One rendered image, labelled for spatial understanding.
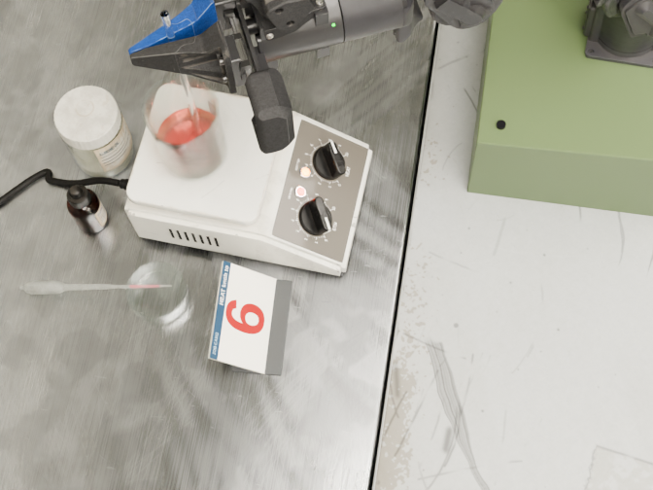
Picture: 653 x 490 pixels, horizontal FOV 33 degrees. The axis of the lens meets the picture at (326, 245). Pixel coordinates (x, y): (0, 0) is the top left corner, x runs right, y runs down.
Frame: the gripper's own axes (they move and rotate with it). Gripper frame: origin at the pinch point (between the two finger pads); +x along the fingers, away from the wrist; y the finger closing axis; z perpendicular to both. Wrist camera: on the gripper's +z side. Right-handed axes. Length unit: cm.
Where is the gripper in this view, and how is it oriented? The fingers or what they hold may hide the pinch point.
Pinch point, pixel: (175, 46)
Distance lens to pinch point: 83.4
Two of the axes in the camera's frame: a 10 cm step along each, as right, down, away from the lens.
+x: -9.6, 2.7, -0.9
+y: 2.8, 8.9, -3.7
